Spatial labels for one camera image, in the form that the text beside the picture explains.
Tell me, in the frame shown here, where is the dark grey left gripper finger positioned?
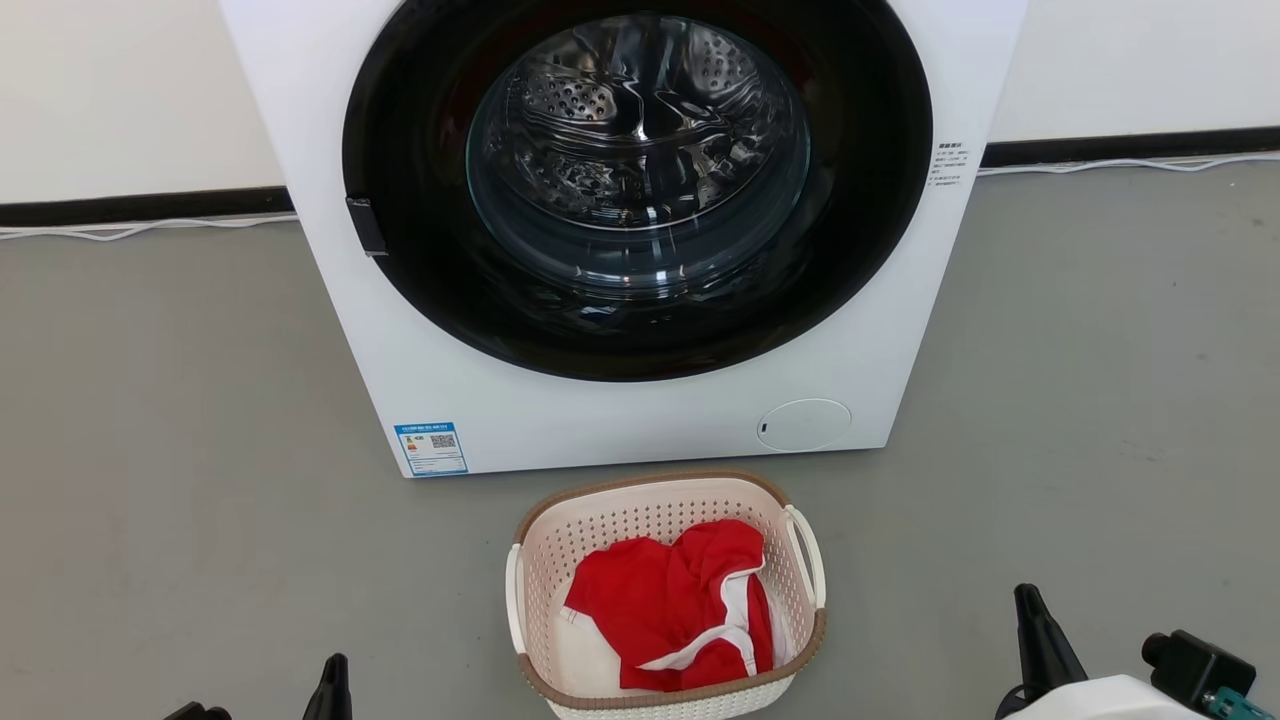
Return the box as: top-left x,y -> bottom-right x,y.
303,654 -> 353,720

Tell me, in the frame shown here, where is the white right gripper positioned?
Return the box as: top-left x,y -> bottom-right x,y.
996,584 -> 1211,720

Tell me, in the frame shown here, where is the cream perforated laundry basket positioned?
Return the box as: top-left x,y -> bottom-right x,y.
504,470 -> 828,720

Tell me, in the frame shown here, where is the blue energy label sticker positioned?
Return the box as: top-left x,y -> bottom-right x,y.
393,421 -> 470,478

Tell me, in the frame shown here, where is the round white filter cover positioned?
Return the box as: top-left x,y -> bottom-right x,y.
756,398 -> 853,453

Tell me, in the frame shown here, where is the red and white garment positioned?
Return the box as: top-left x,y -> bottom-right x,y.
563,518 -> 776,693

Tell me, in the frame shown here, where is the white front-load washing machine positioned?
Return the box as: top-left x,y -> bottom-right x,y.
218,0 -> 1031,479

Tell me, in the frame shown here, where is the round black glass washer door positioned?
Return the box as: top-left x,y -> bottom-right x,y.
341,0 -> 935,383

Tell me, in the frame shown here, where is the small black text label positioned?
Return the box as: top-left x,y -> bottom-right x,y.
925,140 -> 973,189

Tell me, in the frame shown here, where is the steel washing drum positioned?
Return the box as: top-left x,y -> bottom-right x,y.
465,12 -> 813,296

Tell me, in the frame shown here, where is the black door latch handle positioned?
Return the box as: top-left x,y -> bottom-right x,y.
345,196 -> 389,258

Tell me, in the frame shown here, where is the white floor cable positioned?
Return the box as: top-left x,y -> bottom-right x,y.
978,152 -> 1280,178
0,214 -> 299,243

